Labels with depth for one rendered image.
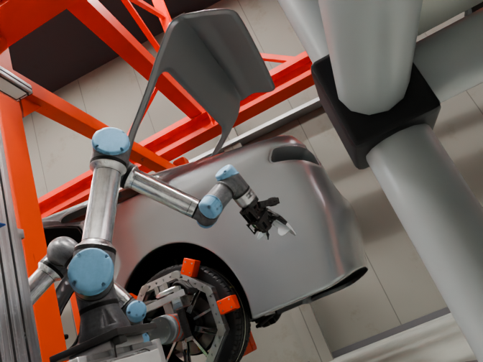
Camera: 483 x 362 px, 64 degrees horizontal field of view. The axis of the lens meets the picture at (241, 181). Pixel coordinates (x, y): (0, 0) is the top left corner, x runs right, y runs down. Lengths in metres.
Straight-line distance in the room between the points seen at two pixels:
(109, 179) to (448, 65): 1.17
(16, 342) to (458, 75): 1.19
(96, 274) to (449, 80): 1.05
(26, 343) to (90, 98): 7.39
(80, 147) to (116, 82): 1.45
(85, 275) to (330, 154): 5.42
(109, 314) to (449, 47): 1.18
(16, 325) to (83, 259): 0.25
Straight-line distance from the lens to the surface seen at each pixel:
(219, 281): 2.17
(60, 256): 1.68
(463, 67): 0.18
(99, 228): 1.21
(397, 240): 5.99
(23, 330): 1.27
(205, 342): 2.34
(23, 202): 2.37
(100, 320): 1.26
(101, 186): 1.26
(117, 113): 7.93
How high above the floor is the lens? 0.67
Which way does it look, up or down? 21 degrees up
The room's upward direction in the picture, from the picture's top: 22 degrees counter-clockwise
